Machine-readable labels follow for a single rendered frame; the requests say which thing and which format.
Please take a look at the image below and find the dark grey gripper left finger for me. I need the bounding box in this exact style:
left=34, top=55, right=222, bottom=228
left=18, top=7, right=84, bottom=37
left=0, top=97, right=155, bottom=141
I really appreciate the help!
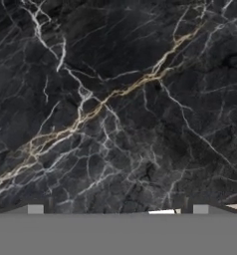
left=0, top=195, right=56, bottom=215

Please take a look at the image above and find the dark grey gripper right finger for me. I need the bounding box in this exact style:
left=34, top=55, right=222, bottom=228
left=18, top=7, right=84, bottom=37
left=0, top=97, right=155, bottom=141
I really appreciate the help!
left=183, top=195, right=236, bottom=215

